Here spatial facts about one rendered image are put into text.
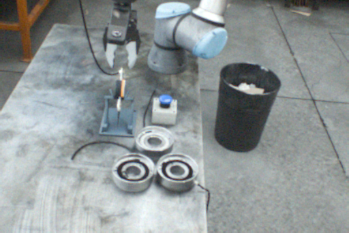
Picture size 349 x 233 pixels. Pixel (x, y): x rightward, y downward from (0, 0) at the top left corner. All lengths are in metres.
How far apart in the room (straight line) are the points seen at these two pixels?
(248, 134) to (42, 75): 1.28
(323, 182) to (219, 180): 0.58
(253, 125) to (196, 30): 1.08
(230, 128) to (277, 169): 0.35
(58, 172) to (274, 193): 1.42
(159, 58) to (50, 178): 0.62
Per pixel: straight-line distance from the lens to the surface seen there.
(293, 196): 2.31
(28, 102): 1.36
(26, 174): 1.11
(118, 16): 1.07
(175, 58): 1.49
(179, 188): 1.04
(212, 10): 1.36
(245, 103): 2.22
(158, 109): 1.24
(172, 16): 1.42
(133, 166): 1.08
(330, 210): 2.32
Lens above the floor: 1.57
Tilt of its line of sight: 35 degrees down
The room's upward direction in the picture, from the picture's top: 7 degrees clockwise
